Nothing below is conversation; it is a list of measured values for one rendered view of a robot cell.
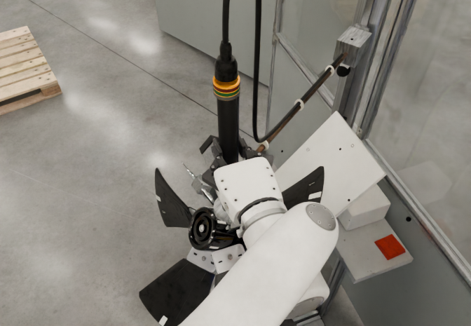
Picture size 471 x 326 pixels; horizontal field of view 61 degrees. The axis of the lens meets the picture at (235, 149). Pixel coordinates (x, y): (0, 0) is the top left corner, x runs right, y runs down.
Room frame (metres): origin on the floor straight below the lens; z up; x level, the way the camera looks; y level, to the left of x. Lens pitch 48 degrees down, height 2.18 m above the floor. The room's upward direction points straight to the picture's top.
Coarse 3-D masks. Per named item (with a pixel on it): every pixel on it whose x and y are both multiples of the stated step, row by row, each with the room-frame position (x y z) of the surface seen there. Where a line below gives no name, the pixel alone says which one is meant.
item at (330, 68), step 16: (224, 0) 0.51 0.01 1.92; (256, 0) 0.57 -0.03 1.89; (224, 16) 0.50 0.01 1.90; (256, 16) 0.57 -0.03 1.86; (224, 32) 0.50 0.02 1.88; (256, 32) 0.57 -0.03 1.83; (256, 48) 0.57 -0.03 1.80; (256, 64) 0.57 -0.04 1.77; (256, 80) 0.57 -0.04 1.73; (320, 80) 0.84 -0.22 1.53; (256, 96) 0.58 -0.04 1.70; (304, 96) 0.77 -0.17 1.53; (256, 112) 0.58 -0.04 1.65; (288, 112) 0.71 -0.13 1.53; (256, 128) 0.58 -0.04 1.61
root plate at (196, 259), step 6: (192, 252) 0.56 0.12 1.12; (198, 252) 0.56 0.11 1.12; (204, 252) 0.56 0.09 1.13; (210, 252) 0.56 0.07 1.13; (186, 258) 0.55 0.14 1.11; (192, 258) 0.55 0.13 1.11; (198, 258) 0.55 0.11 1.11; (210, 258) 0.55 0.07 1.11; (198, 264) 0.53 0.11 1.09; (204, 264) 0.53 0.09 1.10; (210, 264) 0.53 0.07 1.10; (210, 270) 0.52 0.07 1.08
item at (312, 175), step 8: (320, 168) 0.64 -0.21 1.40; (312, 176) 0.63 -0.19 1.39; (320, 176) 0.61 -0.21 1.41; (296, 184) 0.63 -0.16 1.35; (304, 184) 0.61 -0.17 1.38; (320, 184) 0.58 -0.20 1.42; (288, 192) 0.61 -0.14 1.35; (296, 192) 0.59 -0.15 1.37; (304, 192) 0.57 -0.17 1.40; (312, 192) 0.56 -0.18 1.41; (288, 200) 0.57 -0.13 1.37; (296, 200) 0.56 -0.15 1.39; (304, 200) 0.55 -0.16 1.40; (312, 200) 0.54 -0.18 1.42; (320, 200) 0.53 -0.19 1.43; (288, 208) 0.54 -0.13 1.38
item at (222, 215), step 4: (216, 200) 0.52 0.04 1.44; (216, 204) 0.51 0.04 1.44; (220, 204) 0.51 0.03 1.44; (216, 208) 0.50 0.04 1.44; (220, 208) 0.50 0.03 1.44; (216, 212) 0.49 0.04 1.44; (220, 212) 0.49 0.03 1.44; (224, 212) 0.49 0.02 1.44; (216, 216) 0.49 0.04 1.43; (220, 216) 0.48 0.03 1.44; (224, 216) 0.48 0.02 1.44; (228, 216) 0.48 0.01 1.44; (224, 220) 0.47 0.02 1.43; (228, 220) 0.47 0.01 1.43
